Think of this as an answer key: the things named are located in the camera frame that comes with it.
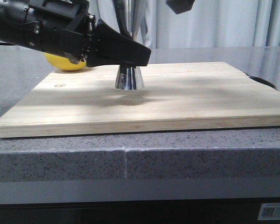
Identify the wooden cutting board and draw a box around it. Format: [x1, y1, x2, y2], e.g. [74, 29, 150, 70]
[0, 62, 280, 138]

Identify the white QR code sticker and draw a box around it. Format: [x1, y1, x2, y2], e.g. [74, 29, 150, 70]
[258, 203, 280, 221]

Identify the grey curtain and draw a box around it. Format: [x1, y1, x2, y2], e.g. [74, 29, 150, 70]
[88, 0, 280, 49]

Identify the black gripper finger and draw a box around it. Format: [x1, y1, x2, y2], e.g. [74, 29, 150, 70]
[166, 0, 195, 14]
[85, 19, 151, 67]
[112, 0, 132, 39]

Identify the steel double jigger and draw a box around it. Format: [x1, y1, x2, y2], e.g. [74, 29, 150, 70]
[115, 0, 147, 90]

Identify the yellow lemon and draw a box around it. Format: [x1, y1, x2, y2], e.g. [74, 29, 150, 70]
[44, 53, 86, 71]

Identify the black cutting board loop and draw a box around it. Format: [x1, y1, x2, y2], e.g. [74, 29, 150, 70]
[245, 73, 277, 90]

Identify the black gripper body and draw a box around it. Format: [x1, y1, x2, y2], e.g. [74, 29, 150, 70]
[0, 0, 96, 64]

